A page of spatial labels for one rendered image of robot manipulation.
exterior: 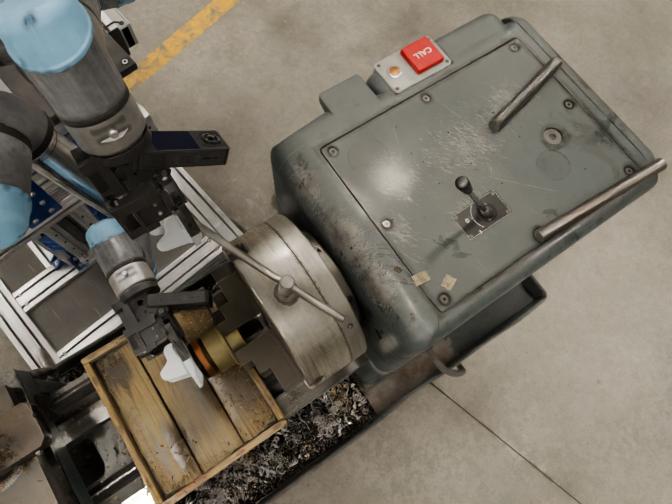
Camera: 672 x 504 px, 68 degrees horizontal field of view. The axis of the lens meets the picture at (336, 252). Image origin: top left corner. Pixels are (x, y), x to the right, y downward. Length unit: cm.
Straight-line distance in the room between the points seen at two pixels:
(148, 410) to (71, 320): 90
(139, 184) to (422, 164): 48
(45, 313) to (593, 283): 218
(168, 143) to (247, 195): 163
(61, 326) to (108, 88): 155
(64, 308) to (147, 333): 112
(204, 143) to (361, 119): 37
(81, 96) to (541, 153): 74
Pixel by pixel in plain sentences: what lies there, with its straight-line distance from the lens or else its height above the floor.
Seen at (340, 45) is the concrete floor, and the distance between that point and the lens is 269.
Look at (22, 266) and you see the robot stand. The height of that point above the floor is 21.
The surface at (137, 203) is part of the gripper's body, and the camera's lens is 63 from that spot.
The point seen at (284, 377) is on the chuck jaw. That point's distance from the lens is 91.
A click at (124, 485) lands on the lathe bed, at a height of 84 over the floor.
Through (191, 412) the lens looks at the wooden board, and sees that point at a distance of 116.
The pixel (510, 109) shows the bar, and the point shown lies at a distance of 98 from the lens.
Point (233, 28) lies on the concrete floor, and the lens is 277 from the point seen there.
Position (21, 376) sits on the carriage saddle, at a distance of 127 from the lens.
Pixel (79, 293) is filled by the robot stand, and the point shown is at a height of 21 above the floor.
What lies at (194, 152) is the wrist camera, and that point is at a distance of 63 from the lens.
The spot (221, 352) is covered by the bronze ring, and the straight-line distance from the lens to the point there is 92.
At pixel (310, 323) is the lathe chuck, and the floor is 122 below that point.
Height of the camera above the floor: 202
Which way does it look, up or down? 71 degrees down
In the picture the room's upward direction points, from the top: 9 degrees clockwise
